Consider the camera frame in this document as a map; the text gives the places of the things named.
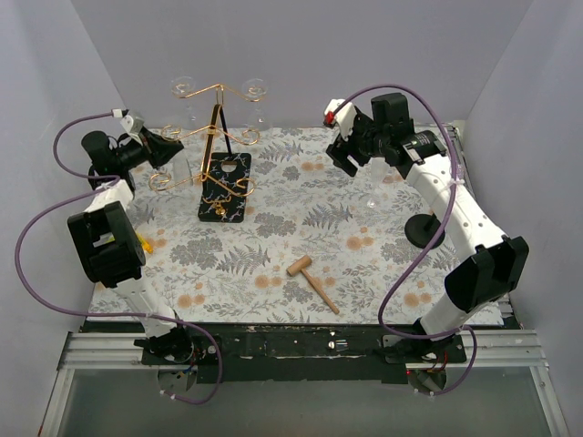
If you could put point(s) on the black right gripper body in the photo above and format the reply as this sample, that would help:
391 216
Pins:
353 142

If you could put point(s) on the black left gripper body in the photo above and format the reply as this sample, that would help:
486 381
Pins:
152 147

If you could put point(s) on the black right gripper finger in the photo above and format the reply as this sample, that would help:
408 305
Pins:
337 153
347 163

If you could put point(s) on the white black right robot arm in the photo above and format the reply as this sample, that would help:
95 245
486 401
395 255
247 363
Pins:
491 262

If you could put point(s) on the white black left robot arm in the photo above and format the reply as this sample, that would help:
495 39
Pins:
109 248

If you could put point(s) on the black marbled rack base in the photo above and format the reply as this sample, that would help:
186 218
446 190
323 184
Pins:
225 188

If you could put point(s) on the floral patterned table mat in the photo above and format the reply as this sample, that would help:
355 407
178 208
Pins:
303 205

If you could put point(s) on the wooden toy mallet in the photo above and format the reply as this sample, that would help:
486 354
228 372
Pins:
300 266

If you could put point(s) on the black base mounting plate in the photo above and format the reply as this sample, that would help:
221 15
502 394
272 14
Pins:
276 352

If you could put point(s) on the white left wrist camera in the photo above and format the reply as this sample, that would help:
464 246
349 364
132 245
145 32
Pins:
133 123

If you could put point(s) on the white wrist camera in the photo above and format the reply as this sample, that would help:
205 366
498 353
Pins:
133 123
338 114

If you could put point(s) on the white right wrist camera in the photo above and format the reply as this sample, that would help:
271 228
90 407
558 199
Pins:
338 114

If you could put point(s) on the aluminium frame rail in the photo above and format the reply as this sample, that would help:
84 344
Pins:
509 348

